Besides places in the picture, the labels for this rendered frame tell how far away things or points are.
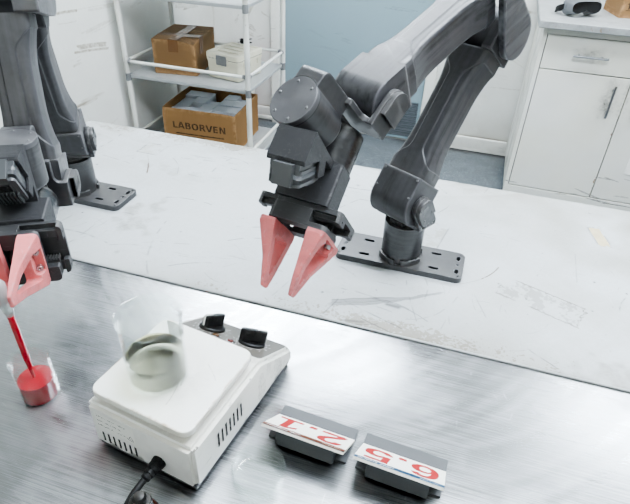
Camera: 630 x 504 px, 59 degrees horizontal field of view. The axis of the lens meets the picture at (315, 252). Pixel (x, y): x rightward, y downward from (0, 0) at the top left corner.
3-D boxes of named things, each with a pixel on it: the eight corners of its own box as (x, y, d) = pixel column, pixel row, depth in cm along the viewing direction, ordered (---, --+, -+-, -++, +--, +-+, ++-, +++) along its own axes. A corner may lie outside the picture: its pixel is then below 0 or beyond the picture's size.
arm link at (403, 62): (377, 98, 60) (534, -43, 69) (319, 77, 65) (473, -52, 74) (393, 178, 69) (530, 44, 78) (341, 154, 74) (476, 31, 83)
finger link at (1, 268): (38, 271, 54) (51, 221, 62) (-43, 280, 53) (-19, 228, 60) (54, 323, 58) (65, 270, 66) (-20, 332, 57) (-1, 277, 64)
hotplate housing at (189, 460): (206, 329, 74) (201, 283, 69) (292, 363, 70) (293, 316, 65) (82, 460, 58) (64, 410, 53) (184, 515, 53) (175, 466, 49)
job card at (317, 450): (284, 406, 64) (284, 382, 62) (358, 431, 62) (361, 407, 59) (261, 448, 59) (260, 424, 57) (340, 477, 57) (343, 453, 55)
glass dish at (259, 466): (242, 513, 54) (241, 500, 52) (224, 467, 57) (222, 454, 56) (294, 490, 56) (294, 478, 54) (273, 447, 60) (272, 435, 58)
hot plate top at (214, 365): (165, 321, 64) (164, 316, 63) (255, 357, 60) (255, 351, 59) (88, 394, 55) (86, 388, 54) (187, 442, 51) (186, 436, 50)
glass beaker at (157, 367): (128, 357, 58) (114, 296, 53) (190, 350, 59) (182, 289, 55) (124, 410, 53) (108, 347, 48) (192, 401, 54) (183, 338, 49)
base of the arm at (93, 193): (108, 171, 93) (132, 154, 99) (10, 152, 98) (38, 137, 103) (116, 212, 98) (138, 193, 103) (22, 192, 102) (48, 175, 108)
